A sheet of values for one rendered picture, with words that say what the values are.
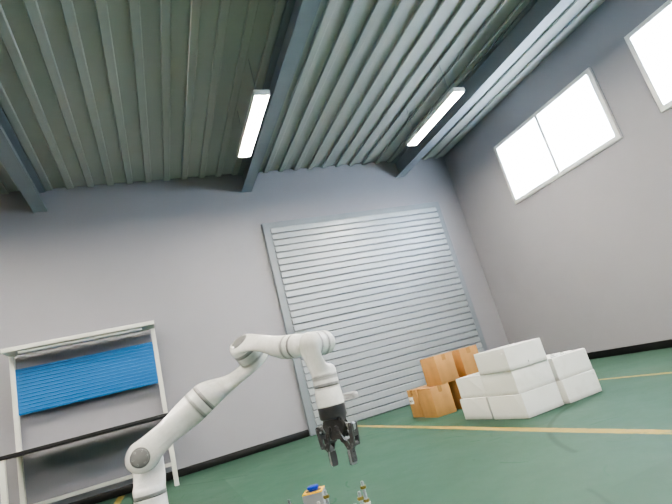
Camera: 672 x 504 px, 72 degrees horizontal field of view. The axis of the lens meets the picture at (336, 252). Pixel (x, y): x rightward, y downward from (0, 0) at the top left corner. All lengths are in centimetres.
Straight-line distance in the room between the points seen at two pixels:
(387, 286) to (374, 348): 101
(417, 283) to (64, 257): 508
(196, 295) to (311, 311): 163
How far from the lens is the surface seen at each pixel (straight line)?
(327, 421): 134
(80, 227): 712
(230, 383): 155
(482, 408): 438
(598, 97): 682
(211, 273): 684
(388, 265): 751
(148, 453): 156
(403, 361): 726
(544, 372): 417
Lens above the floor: 66
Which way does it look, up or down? 14 degrees up
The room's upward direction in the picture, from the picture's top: 15 degrees counter-clockwise
